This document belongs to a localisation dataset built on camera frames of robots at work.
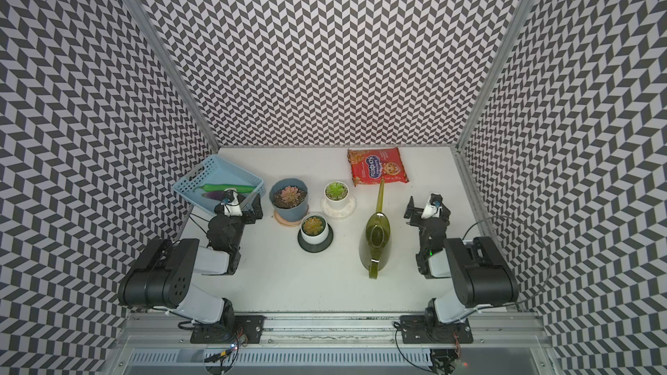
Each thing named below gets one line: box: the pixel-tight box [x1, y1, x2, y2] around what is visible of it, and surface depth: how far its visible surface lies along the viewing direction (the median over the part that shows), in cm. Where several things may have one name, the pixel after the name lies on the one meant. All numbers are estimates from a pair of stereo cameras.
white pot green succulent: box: [323, 180, 351, 211], surface depth 95 cm
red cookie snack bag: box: [347, 147, 410, 187], surface depth 109 cm
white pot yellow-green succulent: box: [300, 213, 330, 246], surface depth 88 cm
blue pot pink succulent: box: [269, 177, 309, 223], surface depth 93 cm
